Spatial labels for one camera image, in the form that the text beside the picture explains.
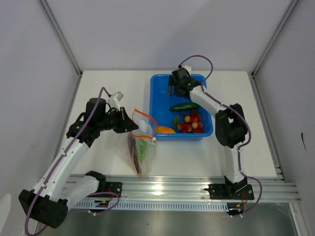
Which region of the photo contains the clear zip top bag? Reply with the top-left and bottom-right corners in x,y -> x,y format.
115,109 -> 158,177

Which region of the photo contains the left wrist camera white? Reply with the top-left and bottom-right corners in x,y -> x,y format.
107,91 -> 124,110

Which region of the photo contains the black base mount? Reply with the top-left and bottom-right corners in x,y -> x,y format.
85,171 -> 123,200
204,183 -> 254,200

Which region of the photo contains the white slotted cable duct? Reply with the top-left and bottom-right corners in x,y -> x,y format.
73,200 -> 229,212

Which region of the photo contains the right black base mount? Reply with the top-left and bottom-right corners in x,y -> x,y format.
204,183 -> 254,200

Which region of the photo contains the aluminium mounting rail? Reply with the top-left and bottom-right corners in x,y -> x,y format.
106,176 -> 302,203

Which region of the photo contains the left aluminium frame post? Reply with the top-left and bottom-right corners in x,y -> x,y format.
37,0 -> 83,78

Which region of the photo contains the blue plastic bin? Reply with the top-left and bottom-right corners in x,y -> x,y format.
149,74 -> 213,141

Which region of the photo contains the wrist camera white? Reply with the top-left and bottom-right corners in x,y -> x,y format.
107,91 -> 124,110
178,65 -> 192,74

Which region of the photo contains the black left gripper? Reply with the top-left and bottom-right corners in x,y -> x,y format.
97,107 -> 138,133

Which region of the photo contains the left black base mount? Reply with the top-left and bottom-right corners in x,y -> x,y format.
85,171 -> 123,200

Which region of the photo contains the green cucumber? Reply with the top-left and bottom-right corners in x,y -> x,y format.
169,102 -> 200,112

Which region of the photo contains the right aluminium frame post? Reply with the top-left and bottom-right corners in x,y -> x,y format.
251,0 -> 302,77

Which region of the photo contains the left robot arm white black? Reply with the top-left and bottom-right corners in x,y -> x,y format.
18,98 -> 138,229

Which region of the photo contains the green grape bunch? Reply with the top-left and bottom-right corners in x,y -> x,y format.
136,138 -> 151,164

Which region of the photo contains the aluminium frame post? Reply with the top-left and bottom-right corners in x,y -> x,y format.
37,0 -> 83,78
251,0 -> 302,77

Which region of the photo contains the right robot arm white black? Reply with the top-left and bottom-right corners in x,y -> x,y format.
167,66 -> 251,199

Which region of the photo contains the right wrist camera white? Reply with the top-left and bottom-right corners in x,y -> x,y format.
178,65 -> 192,74

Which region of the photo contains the red lychee bunch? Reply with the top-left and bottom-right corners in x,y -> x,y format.
173,110 -> 203,133

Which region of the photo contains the orange mango slice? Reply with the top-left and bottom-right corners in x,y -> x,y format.
156,126 -> 176,134

